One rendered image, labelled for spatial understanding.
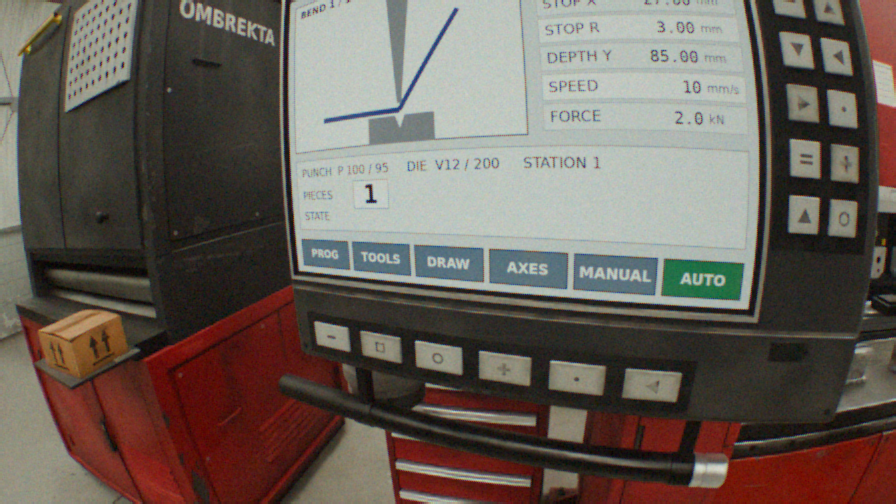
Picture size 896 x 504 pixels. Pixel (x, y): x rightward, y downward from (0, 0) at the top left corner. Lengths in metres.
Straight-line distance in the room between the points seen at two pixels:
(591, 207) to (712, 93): 0.10
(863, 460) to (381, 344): 1.32
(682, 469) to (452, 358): 0.20
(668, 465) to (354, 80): 0.38
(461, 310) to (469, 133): 0.12
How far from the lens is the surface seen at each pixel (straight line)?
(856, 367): 1.33
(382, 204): 0.31
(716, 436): 0.89
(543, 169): 0.26
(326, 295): 0.36
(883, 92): 1.25
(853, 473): 1.42
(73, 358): 1.17
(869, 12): 1.31
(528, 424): 1.23
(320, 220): 0.35
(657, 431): 0.84
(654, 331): 0.27
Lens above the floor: 1.40
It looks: 11 degrees down
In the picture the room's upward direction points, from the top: 2 degrees counter-clockwise
